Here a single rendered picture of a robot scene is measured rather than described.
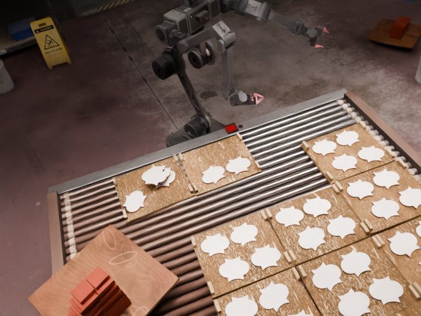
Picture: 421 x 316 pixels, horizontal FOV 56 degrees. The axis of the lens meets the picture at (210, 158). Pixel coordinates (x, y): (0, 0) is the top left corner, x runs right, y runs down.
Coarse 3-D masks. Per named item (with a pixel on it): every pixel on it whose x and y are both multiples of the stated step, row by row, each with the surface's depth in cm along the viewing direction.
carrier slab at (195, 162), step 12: (216, 144) 249; (228, 144) 248; (240, 144) 246; (192, 156) 244; (204, 156) 243; (216, 156) 242; (228, 156) 241; (192, 168) 238; (204, 168) 236; (252, 168) 232; (192, 180) 231; (228, 180) 228; (240, 180) 228; (204, 192) 224
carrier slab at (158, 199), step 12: (144, 168) 243; (180, 168) 239; (120, 180) 238; (132, 180) 237; (180, 180) 232; (120, 192) 231; (144, 192) 229; (156, 192) 228; (168, 192) 227; (180, 192) 226; (144, 204) 223; (156, 204) 222; (168, 204) 221; (132, 216) 218; (144, 216) 219
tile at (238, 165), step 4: (240, 156) 238; (232, 160) 236; (236, 160) 236; (240, 160) 236; (244, 160) 235; (248, 160) 235; (228, 164) 234; (232, 164) 234; (236, 164) 234; (240, 164) 233; (244, 164) 233; (248, 164) 233; (228, 168) 232; (232, 168) 232; (236, 168) 232; (240, 168) 231; (244, 168) 231; (232, 172) 230; (236, 172) 229; (240, 172) 230
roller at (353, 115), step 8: (352, 112) 256; (336, 120) 253; (344, 120) 254; (312, 128) 251; (320, 128) 251; (288, 136) 248; (296, 136) 249; (264, 144) 246; (272, 144) 246; (104, 200) 231; (112, 200) 231; (80, 208) 229; (88, 208) 229; (96, 208) 230; (64, 216) 227; (72, 216) 228
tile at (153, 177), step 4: (144, 172) 231; (148, 172) 230; (152, 172) 230; (156, 172) 229; (160, 172) 229; (164, 172) 229; (144, 176) 228; (148, 176) 228; (152, 176) 228; (156, 176) 227; (160, 176) 227; (164, 176) 227; (144, 180) 226; (148, 180) 226; (152, 180) 226; (156, 180) 225; (160, 180) 225; (164, 180) 225; (148, 184) 225; (152, 184) 225; (156, 184) 223
